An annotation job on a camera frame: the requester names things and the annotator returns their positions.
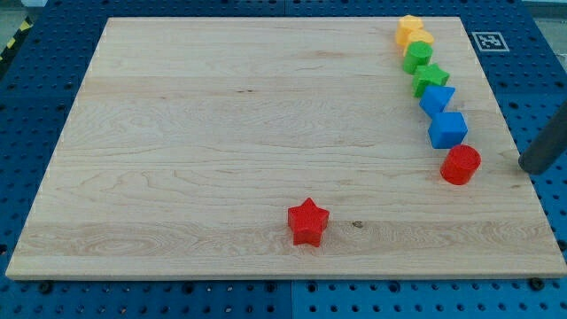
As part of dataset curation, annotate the red cylinder block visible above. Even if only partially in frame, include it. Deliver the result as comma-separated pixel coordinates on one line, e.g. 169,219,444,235
439,144,482,185

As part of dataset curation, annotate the yellow hexagon block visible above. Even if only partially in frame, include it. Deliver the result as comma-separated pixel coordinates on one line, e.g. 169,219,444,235
395,15,423,46

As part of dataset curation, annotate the wooden board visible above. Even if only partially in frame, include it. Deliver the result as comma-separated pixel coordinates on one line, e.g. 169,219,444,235
6,17,566,281

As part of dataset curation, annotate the white fiducial marker tag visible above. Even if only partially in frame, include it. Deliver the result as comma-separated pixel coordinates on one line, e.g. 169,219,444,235
472,31,509,52

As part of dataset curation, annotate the red star block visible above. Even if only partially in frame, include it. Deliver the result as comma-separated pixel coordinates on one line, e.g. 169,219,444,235
287,198,330,247

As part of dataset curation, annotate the green star block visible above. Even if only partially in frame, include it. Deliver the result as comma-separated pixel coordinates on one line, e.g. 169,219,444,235
412,63,450,97

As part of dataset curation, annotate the green cylinder block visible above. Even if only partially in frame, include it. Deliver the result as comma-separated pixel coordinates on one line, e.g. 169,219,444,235
402,41,433,74

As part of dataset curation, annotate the blue cube block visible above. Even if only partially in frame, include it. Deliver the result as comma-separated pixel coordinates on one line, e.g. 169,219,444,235
428,112,468,149

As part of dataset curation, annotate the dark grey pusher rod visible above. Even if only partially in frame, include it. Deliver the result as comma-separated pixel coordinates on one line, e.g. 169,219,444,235
518,102,566,175

